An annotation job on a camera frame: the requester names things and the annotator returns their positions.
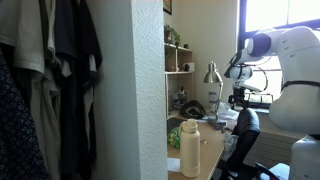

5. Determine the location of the black office chair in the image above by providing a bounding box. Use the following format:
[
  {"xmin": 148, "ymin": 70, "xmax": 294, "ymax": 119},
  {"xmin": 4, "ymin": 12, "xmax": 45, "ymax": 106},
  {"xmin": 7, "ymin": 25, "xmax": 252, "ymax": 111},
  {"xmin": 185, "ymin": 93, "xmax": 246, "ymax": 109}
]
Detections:
[{"xmin": 213, "ymin": 107, "xmax": 268, "ymax": 180}]

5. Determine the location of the white wall radiator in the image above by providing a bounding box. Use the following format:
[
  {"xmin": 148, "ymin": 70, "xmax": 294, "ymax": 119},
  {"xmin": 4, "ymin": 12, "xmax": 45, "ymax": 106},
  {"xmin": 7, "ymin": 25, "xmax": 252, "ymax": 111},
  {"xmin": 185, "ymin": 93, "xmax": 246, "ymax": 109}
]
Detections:
[{"xmin": 242, "ymin": 130, "xmax": 303, "ymax": 169}]

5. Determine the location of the wooden desk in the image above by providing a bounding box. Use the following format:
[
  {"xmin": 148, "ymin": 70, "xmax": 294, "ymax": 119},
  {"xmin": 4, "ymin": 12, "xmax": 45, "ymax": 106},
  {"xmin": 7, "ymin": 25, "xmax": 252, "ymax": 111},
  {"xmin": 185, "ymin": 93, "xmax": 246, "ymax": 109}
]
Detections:
[{"xmin": 167, "ymin": 110, "xmax": 238, "ymax": 180}]

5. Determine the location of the dark patterned hanging garment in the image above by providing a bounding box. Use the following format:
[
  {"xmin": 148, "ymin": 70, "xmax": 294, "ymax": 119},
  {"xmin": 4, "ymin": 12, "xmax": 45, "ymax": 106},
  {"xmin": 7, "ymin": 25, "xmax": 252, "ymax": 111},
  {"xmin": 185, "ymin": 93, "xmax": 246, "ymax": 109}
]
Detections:
[{"xmin": 0, "ymin": 46, "xmax": 51, "ymax": 180}]

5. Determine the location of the thin robot cable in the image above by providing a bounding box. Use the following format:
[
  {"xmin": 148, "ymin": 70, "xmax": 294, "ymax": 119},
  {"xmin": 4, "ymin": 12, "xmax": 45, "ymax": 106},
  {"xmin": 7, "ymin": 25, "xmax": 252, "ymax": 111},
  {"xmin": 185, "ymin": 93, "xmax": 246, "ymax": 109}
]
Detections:
[{"xmin": 250, "ymin": 56, "xmax": 270, "ymax": 93}]

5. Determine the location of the grey clothing pile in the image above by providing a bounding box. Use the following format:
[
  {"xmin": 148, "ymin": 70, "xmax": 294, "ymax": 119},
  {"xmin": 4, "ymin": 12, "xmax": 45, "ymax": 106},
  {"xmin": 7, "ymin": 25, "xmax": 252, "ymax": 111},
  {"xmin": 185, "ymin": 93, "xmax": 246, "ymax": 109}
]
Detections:
[{"xmin": 221, "ymin": 131, "xmax": 240, "ymax": 163}]

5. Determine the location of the silver desk lamp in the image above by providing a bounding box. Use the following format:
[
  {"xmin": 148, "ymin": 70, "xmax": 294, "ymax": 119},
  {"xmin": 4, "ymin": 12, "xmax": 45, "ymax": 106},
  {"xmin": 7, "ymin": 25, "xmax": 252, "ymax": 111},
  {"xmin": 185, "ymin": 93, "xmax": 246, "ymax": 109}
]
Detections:
[{"xmin": 203, "ymin": 60, "xmax": 230, "ymax": 130}]

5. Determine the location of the white paper sheet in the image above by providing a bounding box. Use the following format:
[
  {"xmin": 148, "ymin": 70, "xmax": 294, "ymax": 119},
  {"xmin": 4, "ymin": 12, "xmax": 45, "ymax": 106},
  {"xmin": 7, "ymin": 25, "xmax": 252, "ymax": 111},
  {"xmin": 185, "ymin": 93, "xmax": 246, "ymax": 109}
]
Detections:
[{"xmin": 167, "ymin": 157, "xmax": 182, "ymax": 173}]

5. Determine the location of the dark framed wall picture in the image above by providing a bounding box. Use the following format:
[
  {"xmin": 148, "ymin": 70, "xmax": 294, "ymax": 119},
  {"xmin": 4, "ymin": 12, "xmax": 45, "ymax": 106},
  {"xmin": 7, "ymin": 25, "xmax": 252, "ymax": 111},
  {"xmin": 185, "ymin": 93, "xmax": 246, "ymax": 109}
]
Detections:
[{"xmin": 162, "ymin": 0, "xmax": 173, "ymax": 16}]

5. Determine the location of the white crumpled cloth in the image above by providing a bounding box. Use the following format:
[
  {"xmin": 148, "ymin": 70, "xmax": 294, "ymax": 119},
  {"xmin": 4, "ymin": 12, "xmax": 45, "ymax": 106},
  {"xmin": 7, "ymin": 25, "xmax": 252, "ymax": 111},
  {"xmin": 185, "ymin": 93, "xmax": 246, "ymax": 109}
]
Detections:
[{"xmin": 203, "ymin": 101, "xmax": 240, "ymax": 122}]

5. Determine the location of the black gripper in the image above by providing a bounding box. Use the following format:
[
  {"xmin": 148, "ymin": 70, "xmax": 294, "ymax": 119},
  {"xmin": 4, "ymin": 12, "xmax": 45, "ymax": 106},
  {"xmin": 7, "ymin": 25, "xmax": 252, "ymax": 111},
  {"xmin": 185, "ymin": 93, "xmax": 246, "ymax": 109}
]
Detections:
[{"xmin": 228, "ymin": 87, "xmax": 250, "ymax": 110}]

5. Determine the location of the black cap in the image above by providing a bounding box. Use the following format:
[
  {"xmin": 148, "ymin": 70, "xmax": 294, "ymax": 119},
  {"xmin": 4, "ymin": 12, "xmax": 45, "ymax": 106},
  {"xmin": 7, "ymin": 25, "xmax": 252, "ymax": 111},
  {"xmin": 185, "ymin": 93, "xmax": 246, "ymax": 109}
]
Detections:
[{"xmin": 179, "ymin": 99, "xmax": 207, "ymax": 120}]

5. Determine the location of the black object with red edge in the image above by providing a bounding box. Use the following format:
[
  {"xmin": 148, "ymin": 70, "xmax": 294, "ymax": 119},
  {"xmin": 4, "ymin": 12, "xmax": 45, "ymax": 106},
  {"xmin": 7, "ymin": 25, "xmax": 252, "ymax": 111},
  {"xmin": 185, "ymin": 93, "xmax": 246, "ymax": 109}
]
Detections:
[{"xmin": 254, "ymin": 162, "xmax": 282, "ymax": 180}]

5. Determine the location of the green yellow toy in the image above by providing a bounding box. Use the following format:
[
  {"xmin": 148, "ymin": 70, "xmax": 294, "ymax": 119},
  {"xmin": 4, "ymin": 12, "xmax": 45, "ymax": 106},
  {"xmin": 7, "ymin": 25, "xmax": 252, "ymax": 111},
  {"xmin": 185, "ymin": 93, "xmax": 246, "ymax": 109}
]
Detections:
[{"xmin": 167, "ymin": 126, "xmax": 181, "ymax": 150}]

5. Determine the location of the cream insulated water bottle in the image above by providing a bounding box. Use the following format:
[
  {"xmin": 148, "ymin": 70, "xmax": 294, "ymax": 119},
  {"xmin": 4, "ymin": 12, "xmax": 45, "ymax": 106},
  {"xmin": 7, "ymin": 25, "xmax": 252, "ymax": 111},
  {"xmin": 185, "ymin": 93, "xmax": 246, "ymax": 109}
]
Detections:
[{"xmin": 178, "ymin": 118, "xmax": 202, "ymax": 179}]

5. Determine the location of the beige hanging t-shirt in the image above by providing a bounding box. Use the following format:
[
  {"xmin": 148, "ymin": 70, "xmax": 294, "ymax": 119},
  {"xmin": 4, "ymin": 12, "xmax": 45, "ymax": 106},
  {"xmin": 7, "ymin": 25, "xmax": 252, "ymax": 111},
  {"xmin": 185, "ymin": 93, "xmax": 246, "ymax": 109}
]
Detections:
[{"xmin": 0, "ymin": 0, "xmax": 64, "ymax": 180}]

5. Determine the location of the wooden shelf unit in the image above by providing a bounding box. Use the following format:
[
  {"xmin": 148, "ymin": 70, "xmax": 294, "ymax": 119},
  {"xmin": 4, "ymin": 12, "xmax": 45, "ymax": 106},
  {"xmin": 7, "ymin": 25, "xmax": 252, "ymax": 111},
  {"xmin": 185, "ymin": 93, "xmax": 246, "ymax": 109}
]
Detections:
[{"xmin": 164, "ymin": 42, "xmax": 196, "ymax": 119}]

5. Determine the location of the green potted plant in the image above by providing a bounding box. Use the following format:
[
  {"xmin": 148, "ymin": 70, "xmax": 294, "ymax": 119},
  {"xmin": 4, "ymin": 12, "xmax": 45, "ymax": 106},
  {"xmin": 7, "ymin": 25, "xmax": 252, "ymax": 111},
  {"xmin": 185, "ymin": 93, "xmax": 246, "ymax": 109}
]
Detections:
[{"xmin": 163, "ymin": 23, "xmax": 182, "ymax": 48}]

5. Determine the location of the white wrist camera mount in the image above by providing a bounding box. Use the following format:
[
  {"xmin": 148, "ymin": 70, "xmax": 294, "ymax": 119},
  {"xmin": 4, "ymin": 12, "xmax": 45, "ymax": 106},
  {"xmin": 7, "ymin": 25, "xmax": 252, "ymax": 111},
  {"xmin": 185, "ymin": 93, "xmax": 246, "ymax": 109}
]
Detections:
[{"xmin": 239, "ymin": 82, "xmax": 263, "ymax": 94}]

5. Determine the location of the black window frame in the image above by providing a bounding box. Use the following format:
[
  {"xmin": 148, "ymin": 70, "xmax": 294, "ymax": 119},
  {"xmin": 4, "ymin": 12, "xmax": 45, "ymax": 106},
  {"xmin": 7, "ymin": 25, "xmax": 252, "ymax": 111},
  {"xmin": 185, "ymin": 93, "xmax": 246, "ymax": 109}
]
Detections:
[{"xmin": 235, "ymin": 0, "xmax": 320, "ymax": 111}]

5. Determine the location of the black hanging shirt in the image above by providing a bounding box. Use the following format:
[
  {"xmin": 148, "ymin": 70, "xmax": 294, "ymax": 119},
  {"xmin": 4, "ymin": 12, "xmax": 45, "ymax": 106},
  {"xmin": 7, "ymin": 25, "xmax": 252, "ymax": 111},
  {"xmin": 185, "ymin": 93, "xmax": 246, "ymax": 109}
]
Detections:
[{"xmin": 51, "ymin": 0, "xmax": 104, "ymax": 180}]

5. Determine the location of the black wire rack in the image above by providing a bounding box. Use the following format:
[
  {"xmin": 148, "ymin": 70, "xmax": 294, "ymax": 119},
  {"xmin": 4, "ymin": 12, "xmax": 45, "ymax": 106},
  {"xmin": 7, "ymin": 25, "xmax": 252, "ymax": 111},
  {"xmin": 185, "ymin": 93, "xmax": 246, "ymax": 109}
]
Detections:
[{"xmin": 249, "ymin": 92, "xmax": 275, "ymax": 105}]

